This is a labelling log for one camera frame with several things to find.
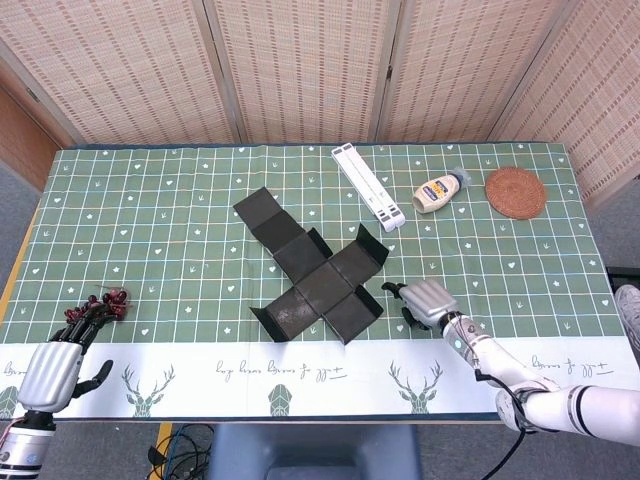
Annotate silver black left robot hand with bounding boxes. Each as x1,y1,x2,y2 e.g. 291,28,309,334
17,299,115,414

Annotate folding bamboo screen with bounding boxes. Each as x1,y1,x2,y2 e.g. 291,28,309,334
0,0,640,206

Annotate green checked tablecloth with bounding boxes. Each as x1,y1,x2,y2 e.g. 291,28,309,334
0,143,632,420

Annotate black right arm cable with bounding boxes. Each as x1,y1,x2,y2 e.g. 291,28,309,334
472,367,531,480

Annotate round woven rattan coaster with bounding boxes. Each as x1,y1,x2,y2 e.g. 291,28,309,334
484,167,547,220

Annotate mayonnaise squeeze bottle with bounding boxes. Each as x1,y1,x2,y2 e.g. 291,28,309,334
411,167,472,215

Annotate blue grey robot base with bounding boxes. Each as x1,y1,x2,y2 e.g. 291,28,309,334
207,423,422,480

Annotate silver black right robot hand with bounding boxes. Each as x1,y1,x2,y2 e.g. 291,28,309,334
381,279,460,331

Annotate tangled floor cables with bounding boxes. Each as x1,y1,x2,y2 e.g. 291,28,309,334
147,423,214,480

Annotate black foldable cardboard box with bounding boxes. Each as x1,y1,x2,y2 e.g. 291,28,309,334
232,186,390,346

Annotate grey sneaker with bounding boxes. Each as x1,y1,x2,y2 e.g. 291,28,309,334
613,284,640,354

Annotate white folding plastic stand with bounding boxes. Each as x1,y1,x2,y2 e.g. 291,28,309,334
331,143,407,233

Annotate brown wooden door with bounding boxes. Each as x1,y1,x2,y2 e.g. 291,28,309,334
0,84,66,194

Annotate dark red grape bunch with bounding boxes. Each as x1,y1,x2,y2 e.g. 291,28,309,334
63,283,132,324

